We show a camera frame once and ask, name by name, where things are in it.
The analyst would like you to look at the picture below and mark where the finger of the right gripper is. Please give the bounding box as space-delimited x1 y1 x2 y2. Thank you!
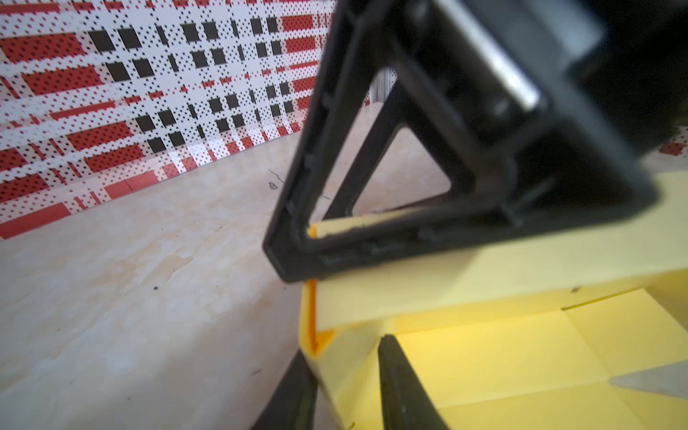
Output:
263 1 657 282

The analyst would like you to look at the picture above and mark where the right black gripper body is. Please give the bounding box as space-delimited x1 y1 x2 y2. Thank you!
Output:
432 1 687 177

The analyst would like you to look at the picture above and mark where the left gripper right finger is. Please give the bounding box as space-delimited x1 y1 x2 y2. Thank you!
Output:
377 334 449 430

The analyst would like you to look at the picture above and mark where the yellow paper box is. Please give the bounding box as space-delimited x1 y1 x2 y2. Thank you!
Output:
299 171 687 429

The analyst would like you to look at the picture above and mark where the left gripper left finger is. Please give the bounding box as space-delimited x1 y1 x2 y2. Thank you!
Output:
250 350 318 430

